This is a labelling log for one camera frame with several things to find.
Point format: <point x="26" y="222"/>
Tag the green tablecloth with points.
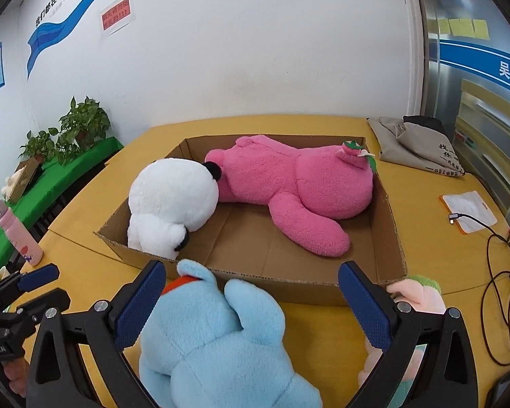
<point x="68" y="170"/>

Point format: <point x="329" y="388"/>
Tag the black cloth item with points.
<point x="425" y="122"/>

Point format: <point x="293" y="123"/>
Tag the pink rabbit water bottle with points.
<point x="19" y="238"/>

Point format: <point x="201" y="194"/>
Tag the brown cardboard box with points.
<point x="280" y="242"/>

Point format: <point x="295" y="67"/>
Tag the blue wave wall decal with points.
<point x="68" y="21"/>

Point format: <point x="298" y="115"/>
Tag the small cardboard box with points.
<point x="25" y="178"/>

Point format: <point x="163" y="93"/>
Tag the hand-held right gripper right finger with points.
<point x="367" y="306"/>

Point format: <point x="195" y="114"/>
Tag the large potted green plant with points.
<point x="83" y="121"/>

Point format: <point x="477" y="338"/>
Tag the white pouch with orange edge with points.
<point x="471" y="210"/>

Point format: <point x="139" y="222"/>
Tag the black smartphone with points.
<point x="503" y="389"/>

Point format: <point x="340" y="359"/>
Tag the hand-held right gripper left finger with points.
<point x="138" y="306"/>

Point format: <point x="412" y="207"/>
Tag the red wall notice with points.
<point x="117" y="16"/>

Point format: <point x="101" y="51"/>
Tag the beige tote bag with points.
<point x="412" y="148"/>

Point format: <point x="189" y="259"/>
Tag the pink and green plush toy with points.
<point x="420" y="295"/>

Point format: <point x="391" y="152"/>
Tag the small potted green plant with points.
<point x="40" y="144"/>

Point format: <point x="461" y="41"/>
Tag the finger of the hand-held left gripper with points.
<point x="46" y="301"/>
<point x="38" y="275"/>

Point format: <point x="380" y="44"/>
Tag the blue wall banner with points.
<point x="480" y="61"/>

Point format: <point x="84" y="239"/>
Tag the person's left hand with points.
<point x="16" y="374"/>

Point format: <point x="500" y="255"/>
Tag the pink plush bear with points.
<point x="289" y="178"/>

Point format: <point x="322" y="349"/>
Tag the light blue plush toy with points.
<point x="212" y="348"/>

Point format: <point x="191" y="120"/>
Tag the white plush toy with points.
<point x="170" y="199"/>

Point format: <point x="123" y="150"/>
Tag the yellow sticky note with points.
<point x="481" y="29"/>
<point x="445" y="26"/>
<point x="462" y="27"/>

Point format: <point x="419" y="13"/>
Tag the small cream plush toy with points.
<point x="8" y="185"/>

